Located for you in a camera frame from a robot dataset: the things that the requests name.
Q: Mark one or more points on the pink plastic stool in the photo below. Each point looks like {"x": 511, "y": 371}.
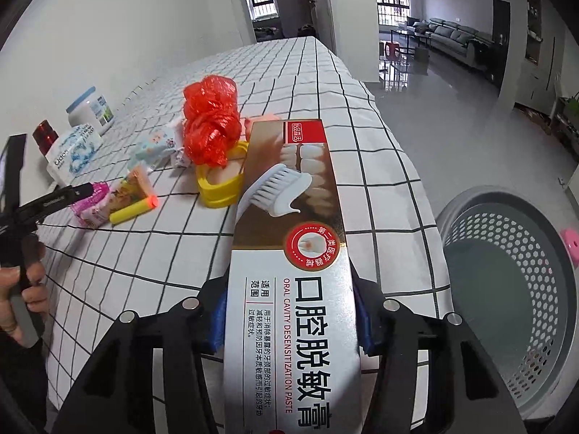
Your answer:
{"x": 571, "y": 246}

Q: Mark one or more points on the white jar with blue lid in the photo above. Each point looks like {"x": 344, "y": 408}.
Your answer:
{"x": 90, "y": 110}

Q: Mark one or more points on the pink packet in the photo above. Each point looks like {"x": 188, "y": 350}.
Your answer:
{"x": 92, "y": 208}

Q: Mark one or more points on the grey sofa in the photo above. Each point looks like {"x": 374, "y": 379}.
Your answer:
{"x": 452, "y": 38}

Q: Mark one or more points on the dark door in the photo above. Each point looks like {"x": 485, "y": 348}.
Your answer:
{"x": 501, "y": 40}

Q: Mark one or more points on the red can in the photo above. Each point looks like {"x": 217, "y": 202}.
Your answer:
{"x": 44, "y": 138}

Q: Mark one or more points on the light blue tissue packet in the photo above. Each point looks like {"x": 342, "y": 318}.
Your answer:
{"x": 147, "y": 151}

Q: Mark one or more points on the person's left forearm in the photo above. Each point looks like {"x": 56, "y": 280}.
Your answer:
{"x": 22, "y": 389}

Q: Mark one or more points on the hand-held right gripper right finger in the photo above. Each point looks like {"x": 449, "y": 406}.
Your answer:
{"x": 363, "y": 321}

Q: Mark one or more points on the tall shelf cabinet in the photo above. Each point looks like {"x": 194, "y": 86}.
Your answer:
{"x": 536, "y": 54}

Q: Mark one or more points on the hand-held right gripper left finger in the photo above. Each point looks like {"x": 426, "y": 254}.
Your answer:
{"x": 212, "y": 323}

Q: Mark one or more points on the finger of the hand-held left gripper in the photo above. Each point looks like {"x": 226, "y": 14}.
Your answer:
{"x": 54, "y": 199}

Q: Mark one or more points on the white checked tablecloth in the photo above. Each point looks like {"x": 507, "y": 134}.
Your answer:
{"x": 316, "y": 99}

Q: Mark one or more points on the peach plastic object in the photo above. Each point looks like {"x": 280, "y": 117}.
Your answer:
{"x": 260, "y": 120}

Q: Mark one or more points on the person's left hand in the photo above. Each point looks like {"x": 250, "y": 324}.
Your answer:
{"x": 36, "y": 298}

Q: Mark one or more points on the grey perforated plastic basket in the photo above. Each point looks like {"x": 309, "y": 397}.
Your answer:
{"x": 497, "y": 280}

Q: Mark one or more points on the red plastic bag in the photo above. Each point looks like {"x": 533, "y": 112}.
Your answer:
{"x": 212, "y": 117}

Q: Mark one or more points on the white floral tissue packet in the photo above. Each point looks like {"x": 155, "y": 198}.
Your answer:
{"x": 178, "y": 144}

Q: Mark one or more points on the white blue wipes packet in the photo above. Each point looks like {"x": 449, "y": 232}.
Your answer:
{"x": 74, "y": 153}

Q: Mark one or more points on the yellow tube with orange cap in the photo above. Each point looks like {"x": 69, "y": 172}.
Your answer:
{"x": 131, "y": 211}

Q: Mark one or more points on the silver brown toothpaste box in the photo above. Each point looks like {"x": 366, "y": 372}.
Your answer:
{"x": 289, "y": 235}

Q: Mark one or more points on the yellow round container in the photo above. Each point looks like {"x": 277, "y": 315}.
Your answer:
{"x": 217, "y": 195}

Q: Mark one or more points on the red stool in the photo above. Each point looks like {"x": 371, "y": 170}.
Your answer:
{"x": 391, "y": 49}

